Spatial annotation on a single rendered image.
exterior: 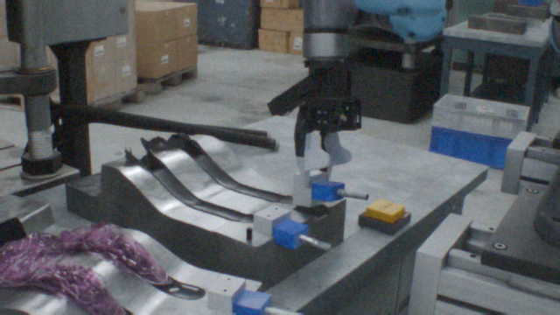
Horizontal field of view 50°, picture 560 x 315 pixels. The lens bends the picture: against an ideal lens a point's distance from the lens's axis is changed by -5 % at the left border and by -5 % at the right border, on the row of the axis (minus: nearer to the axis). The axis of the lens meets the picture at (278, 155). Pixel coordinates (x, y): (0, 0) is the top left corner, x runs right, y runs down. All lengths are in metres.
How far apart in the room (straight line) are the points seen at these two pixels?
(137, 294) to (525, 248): 0.51
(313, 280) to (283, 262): 0.06
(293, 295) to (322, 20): 0.44
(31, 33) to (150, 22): 4.17
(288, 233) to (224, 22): 7.27
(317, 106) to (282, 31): 6.89
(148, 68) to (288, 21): 2.64
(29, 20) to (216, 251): 0.74
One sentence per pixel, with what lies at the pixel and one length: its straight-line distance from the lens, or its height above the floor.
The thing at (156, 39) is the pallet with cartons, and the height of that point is 0.49.
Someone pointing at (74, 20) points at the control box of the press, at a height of 1.13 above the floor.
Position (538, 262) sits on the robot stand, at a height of 1.04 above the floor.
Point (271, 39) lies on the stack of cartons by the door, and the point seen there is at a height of 0.16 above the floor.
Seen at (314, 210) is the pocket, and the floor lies 0.87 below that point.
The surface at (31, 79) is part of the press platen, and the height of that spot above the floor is 1.03.
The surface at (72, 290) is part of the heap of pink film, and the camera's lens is 0.84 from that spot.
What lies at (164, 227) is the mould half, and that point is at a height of 0.86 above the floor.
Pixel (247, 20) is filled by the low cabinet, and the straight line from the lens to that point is 8.01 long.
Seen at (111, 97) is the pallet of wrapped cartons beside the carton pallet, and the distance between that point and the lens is 5.12.
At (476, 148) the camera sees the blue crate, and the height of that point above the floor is 0.12.
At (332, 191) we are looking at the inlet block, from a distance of 1.05.
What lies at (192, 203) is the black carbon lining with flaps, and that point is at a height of 0.88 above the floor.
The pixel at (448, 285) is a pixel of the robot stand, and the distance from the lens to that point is 0.76.
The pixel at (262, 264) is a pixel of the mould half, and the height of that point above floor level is 0.85.
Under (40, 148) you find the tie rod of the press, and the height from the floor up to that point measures 0.85.
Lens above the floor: 1.33
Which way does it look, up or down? 19 degrees down
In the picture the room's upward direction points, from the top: 2 degrees clockwise
